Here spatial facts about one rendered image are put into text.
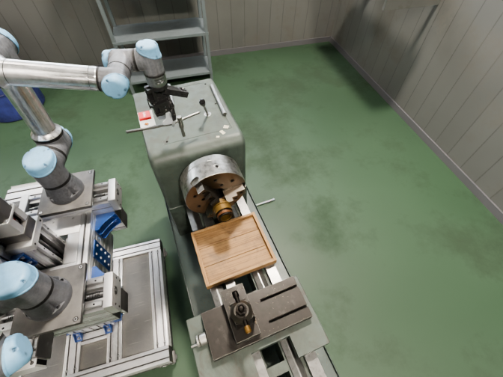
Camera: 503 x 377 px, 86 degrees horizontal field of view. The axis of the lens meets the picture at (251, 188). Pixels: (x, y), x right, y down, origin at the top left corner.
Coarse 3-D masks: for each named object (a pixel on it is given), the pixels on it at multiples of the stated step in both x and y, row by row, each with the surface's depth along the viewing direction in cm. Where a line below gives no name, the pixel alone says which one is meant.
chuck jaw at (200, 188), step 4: (196, 180) 124; (192, 184) 125; (196, 184) 124; (200, 184) 124; (196, 188) 125; (200, 188) 123; (204, 188) 123; (208, 188) 126; (212, 188) 130; (200, 192) 123; (204, 192) 124; (208, 192) 125; (212, 192) 127; (204, 196) 126; (208, 196) 125; (212, 196) 125; (216, 196) 129; (208, 200) 126; (212, 200) 127; (216, 200) 126; (212, 204) 126
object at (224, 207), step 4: (220, 200) 129; (224, 200) 130; (216, 204) 127; (220, 204) 127; (224, 204) 127; (228, 204) 128; (216, 208) 127; (220, 208) 126; (224, 208) 126; (228, 208) 127; (216, 212) 126; (220, 212) 125; (224, 212) 125; (228, 212) 125; (232, 212) 128; (216, 216) 129; (220, 216) 125; (224, 216) 132; (228, 216) 131; (232, 216) 129; (220, 220) 127; (224, 220) 129; (228, 220) 130
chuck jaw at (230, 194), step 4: (240, 184) 136; (244, 184) 138; (228, 188) 135; (232, 188) 134; (236, 188) 134; (240, 188) 134; (244, 188) 134; (224, 192) 133; (228, 192) 133; (232, 192) 133; (236, 192) 133; (240, 192) 136; (244, 192) 136; (224, 196) 136; (228, 196) 132; (232, 196) 132; (236, 196) 132; (228, 200) 130; (232, 200) 130; (232, 204) 133
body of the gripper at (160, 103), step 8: (144, 88) 104; (152, 88) 103; (160, 88) 103; (152, 96) 107; (160, 96) 108; (168, 96) 110; (152, 104) 107; (160, 104) 107; (168, 104) 110; (160, 112) 110
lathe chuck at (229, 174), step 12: (192, 168) 127; (204, 168) 125; (228, 168) 128; (192, 180) 125; (204, 180) 124; (216, 180) 127; (228, 180) 130; (240, 180) 134; (192, 192) 127; (216, 192) 142; (192, 204) 134; (204, 204) 138
